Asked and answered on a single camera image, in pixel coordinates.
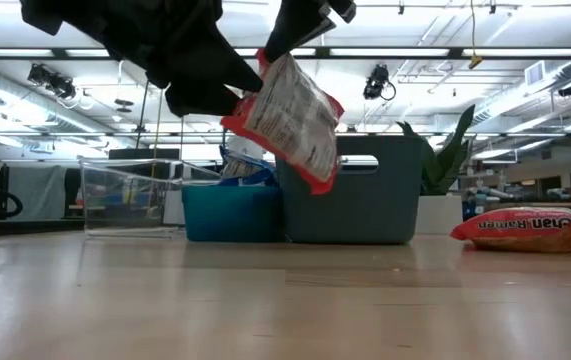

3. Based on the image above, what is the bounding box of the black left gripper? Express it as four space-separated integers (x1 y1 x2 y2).
19 0 264 119

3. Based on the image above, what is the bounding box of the red Maruchan ramen packet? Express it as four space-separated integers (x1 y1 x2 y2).
450 206 571 254
220 48 345 196

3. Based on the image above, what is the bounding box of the blue soy sauce ramen packet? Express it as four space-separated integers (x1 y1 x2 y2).
218 144 279 188

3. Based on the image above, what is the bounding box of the black monitor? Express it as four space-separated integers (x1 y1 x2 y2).
108 148 181 162

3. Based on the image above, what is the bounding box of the small teal plastic bin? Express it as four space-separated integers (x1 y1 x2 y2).
181 184 285 243

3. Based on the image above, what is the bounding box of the clear plastic bin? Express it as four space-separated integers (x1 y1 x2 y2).
78 158 226 239

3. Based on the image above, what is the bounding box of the large grey-blue plastic bin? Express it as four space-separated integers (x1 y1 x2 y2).
275 134 424 245

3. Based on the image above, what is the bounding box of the green potted plant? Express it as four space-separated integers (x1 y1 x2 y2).
395 103 477 197

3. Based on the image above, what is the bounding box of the grey fabric panel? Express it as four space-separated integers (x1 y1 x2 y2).
7 164 69 221

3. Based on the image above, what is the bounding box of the white plant pot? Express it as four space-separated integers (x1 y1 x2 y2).
414 194 465 235

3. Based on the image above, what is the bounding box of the cluttered background desk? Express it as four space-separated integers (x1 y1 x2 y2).
464 184 571 211

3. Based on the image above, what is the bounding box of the thin black hanging cable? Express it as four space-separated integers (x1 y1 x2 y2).
134 82 152 150

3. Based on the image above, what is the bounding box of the black overhead frame beam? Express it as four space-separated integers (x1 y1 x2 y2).
0 46 571 62

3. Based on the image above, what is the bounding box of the black ceiling camera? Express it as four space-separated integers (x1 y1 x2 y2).
363 63 397 101
27 62 77 100

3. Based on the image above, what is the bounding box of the yellow hanging cable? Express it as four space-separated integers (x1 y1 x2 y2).
468 0 484 70

